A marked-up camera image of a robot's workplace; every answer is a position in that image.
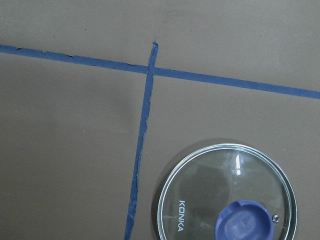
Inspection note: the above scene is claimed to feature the glass lid with purple knob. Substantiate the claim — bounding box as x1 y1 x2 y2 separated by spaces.
156 143 297 240

